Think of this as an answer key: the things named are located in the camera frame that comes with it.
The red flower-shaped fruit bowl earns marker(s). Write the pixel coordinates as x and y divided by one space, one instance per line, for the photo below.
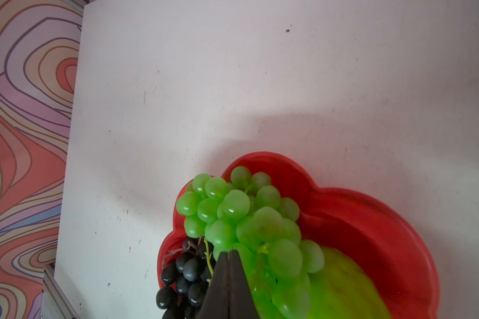
376 238

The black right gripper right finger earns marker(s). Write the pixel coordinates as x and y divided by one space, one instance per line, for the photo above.
241 303

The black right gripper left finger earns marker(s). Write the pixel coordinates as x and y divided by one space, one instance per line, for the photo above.
216 302

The black fake grape bunch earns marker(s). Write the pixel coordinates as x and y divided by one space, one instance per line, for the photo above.
185 275

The green fake grape bunch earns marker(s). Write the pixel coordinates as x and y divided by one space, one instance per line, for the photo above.
247 213

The aluminium front rail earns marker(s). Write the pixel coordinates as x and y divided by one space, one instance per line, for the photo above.
54 302

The green fake custard apple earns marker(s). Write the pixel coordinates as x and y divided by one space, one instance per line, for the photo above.
343 290

